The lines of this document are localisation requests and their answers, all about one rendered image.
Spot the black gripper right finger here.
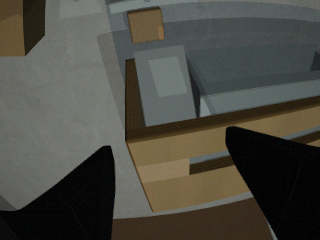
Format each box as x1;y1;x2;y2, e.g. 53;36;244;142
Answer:
225;125;320;240

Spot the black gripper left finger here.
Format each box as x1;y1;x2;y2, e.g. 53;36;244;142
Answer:
0;145;116;240

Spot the long brown cardboard box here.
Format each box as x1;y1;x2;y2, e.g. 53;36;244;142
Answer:
124;44;320;212

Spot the brown cube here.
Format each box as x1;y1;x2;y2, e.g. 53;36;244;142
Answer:
0;0;45;57
127;7;164;44

